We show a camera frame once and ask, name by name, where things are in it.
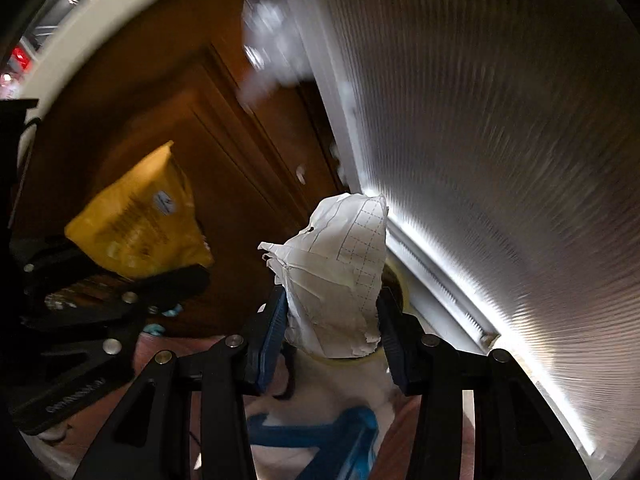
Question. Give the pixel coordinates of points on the round trash bin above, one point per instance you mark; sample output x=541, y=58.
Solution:
x=395, y=289

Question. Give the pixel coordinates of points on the white frosted glass door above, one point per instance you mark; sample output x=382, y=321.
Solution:
x=504, y=135

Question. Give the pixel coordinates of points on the white countertop edge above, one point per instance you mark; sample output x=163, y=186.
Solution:
x=78, y=37

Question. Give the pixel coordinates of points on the white plastic bag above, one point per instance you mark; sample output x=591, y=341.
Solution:
x=273, y=46

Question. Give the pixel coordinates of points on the brown wooden cabinet door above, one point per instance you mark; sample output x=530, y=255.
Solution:
x=171, y=76

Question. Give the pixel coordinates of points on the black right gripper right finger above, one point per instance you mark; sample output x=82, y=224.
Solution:
x=480, y=417

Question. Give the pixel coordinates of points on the white paper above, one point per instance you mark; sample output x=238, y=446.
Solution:
x=331, y=272

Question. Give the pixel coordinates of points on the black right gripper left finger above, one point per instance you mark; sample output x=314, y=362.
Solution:
x=186, y=408

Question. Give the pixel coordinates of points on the yellow-brown paper bag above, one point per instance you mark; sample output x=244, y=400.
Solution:
x=144, y=223

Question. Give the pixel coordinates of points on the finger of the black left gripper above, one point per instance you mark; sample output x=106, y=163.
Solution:
x=164, y=291

